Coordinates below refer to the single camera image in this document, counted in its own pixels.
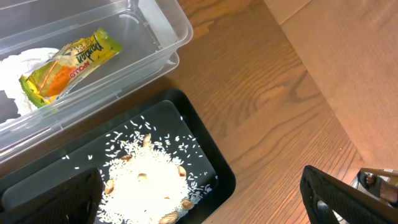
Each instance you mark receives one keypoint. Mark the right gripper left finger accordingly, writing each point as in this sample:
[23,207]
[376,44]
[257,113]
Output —
[76,200]

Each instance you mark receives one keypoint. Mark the clear plastic bin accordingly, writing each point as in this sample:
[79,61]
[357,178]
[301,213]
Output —
[150,32]

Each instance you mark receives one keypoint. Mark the pile of rice and peanuts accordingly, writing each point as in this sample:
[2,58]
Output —
[144,182]

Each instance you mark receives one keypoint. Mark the black plastic tray bin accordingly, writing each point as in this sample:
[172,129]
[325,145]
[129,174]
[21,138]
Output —
[171,115]

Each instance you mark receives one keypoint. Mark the yellow snack wrapper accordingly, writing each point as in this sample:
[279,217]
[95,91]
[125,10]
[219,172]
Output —
[75,61]

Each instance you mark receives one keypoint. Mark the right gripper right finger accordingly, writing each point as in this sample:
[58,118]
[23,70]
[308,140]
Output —
[325,196]

